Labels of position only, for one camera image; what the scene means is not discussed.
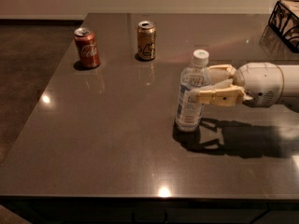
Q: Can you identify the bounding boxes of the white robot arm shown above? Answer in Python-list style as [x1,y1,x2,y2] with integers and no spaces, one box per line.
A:
[191,63,299,112]

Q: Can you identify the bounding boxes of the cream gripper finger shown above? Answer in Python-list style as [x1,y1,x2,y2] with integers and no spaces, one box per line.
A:
[207,64,236,85]
[190,79,246,106]

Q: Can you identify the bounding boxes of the gold Coca-Cola can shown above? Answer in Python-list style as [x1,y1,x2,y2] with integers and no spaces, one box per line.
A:
[137,21,156,61]

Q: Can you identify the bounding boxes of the clear blue-label plastic bottle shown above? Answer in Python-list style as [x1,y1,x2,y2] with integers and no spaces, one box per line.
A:
[176,49,210,132]

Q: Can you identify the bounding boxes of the black wire basket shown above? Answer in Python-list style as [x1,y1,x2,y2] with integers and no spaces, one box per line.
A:
[268,0,299,53]

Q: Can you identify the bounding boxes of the red Coca-Cola can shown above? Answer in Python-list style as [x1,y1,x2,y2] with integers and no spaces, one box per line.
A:
[74,27,101,69]

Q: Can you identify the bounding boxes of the white rounded gripper body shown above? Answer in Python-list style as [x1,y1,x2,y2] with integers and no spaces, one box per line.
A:
[233,63,283,107]

